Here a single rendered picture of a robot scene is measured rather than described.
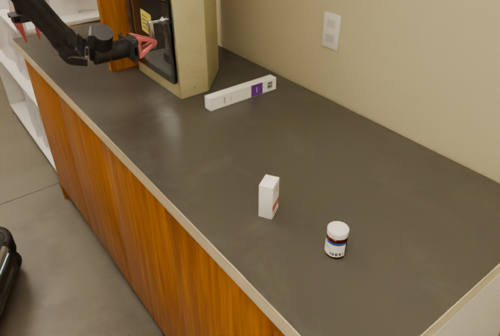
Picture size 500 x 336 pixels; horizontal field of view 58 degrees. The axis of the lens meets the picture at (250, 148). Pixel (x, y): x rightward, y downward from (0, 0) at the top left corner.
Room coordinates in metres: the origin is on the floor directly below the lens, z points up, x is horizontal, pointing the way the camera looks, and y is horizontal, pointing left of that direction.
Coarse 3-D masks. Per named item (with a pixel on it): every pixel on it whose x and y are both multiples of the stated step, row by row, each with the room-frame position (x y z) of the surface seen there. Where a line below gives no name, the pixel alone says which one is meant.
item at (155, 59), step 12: (132, 0) 1.58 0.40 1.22; (144, 0) 1.51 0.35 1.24; (156, 0) 1.44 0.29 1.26; (168, 0) 1.38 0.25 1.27; (132, 12) 1.59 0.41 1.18; (156, 12) 1.44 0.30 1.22; (168, 12) 1.38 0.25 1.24; (132, 24) 1.61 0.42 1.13; (156, 24) 1.45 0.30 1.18; (168, 24) 1.39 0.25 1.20; (156, 36) 1.46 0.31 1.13; (168, 36) 1.39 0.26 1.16; (156, 48) 1.47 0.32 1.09; (168, 48) 1.40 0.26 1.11; (144, 60) 1.56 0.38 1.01; (156, 60) 1.48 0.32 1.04; (168, 60) 1.41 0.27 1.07; (156, 72) 1.49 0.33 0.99; (168, 72) 1.41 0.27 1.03
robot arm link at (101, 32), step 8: (88, 32) 1.23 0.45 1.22; (96, 32) 1.23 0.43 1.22; (104, 32) 1.24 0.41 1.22; (112, 32) 1.25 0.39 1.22; (88, 40) 1.23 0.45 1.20; (96, 40) 1.22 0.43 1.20; (104, 40) 1.22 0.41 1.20; (112, 40) 1.26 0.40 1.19; (88, 48) 1.23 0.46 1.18; (96, 48) 1.24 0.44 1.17; (104, 48) 1.24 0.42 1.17; (72, 56) 1.23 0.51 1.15; (80, 56) 1.23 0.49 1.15; (72, 64) 1.24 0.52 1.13; (80, 64) 1.24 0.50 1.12
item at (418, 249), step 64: (64, 64) 1.69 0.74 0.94; (256, 64) 1.69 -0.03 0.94; (128, 128) 1.19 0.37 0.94; (192, 128) 1.19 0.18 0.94; (256, 128) 1.19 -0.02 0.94; (320, 128) 1.19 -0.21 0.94; (384, 128) 1.19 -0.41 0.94; (192, 192) 0.88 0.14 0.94; (256, 192) 0.88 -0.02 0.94; (320, 192) 0.88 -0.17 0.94; (384, 192) 0.88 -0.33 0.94; (448, 192) 0.88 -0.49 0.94; (256, 256) 0.66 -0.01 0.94; (320, 256) 0.66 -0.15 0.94; (384, 256) 0.66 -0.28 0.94; (448, 256) 0.66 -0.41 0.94; (320, 320) 0.51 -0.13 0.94; (384, 320) 0.51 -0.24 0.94; (448, 320) 0.54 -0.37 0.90
